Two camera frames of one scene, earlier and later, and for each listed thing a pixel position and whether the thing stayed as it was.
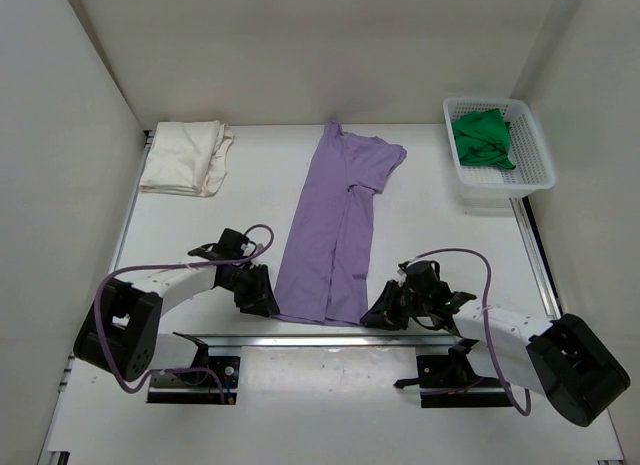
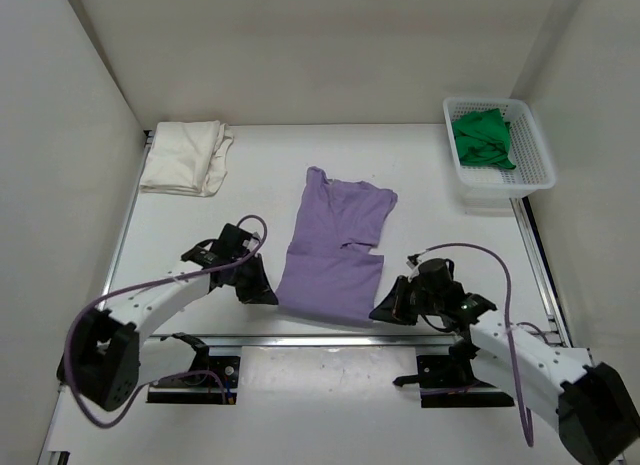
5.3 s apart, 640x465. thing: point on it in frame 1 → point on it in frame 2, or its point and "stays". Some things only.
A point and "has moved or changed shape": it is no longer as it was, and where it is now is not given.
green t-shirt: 483,138 stays
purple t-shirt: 326,274 has moved or changed shape
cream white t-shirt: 188,158 stays
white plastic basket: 486,185 stays
